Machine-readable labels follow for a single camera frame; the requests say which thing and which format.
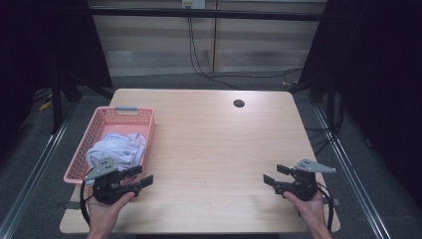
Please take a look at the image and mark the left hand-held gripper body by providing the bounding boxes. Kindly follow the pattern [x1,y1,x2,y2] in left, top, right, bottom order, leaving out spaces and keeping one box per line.
[83,156,141,205]

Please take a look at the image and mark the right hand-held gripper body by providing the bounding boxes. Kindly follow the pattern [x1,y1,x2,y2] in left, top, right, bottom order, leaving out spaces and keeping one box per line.
[273,158,337,203]

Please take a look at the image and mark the white towel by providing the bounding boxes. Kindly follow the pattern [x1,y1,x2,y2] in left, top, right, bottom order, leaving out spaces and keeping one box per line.
[85,131,148,172]

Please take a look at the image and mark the pink plastic basket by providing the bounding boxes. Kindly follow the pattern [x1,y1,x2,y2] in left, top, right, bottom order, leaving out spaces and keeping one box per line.
[63,106,156,186]

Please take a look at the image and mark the person's right hand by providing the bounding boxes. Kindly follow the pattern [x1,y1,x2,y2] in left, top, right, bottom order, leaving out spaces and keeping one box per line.
[282,190,328,231]

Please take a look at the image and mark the person's left hand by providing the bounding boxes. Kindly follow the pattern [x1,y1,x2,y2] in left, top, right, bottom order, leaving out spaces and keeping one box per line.
[86,191,136,232]

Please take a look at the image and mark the black metal stand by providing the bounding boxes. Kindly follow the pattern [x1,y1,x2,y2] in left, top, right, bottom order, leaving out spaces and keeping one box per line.
[49,74,84,134]

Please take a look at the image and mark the black curtain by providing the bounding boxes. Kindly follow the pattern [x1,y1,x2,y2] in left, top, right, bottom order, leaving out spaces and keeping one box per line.
[0,0,114,160]
[297,0,422,212]

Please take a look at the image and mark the black horizontal bar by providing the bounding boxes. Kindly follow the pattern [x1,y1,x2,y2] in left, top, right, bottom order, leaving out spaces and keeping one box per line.
[89,7,325,23]

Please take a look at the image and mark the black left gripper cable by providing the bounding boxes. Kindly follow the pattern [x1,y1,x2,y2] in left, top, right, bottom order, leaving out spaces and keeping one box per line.
[79,168,98,227]

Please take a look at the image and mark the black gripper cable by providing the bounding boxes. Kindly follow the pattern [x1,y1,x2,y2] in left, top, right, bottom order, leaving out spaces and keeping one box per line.
[79,168,98,227]
[316,181,335,234]

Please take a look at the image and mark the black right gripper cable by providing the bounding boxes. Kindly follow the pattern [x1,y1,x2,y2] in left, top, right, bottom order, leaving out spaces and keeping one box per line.
[316,181,335,234]

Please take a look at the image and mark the black floor cables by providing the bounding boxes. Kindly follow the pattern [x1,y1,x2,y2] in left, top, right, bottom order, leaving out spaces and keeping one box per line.
[304,124,336,156]

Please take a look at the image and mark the metal floor rail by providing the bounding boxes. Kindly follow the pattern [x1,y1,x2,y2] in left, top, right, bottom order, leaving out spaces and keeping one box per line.
[313,102,394,239]
[0,99,80,239]

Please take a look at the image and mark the black hanging wall cable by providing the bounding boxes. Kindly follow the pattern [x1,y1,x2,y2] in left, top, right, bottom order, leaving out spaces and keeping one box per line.
[186,16,304,91]

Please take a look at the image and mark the white wall socket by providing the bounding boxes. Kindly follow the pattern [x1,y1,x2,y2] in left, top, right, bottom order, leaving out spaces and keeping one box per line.
[180,0,207,10]

